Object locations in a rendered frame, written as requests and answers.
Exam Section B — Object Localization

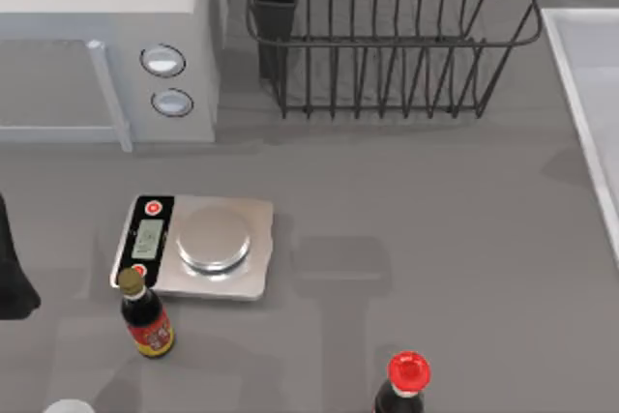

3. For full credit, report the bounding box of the large microwave knob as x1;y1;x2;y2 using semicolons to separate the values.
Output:
139;43;187;79

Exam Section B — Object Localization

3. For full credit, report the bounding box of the pale microwave oven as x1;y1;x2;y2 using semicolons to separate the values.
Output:
0;0;228;153

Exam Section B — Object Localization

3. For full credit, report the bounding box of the microwave oven door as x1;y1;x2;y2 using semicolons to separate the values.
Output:
0;39;133;153

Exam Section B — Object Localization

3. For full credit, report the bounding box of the silver kitchen scale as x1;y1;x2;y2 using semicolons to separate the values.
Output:
108;193;276;303

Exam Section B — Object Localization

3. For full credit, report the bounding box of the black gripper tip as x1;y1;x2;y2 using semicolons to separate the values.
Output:
0;194;42;321

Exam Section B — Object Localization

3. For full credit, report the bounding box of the white round object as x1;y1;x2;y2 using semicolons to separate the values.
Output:
42;398;97;413

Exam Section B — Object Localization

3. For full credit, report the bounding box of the dark bottle red cap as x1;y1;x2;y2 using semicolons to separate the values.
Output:
371;349;432;413

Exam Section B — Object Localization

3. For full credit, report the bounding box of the small microwave knob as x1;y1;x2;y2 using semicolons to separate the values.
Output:
150;87;195;119

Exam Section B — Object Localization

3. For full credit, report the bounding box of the dark sauce bottle olive cap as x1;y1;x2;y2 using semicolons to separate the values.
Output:
116;267;176;360

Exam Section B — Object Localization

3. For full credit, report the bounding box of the black wire dish rack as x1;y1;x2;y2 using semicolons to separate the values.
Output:
244;0;543;120

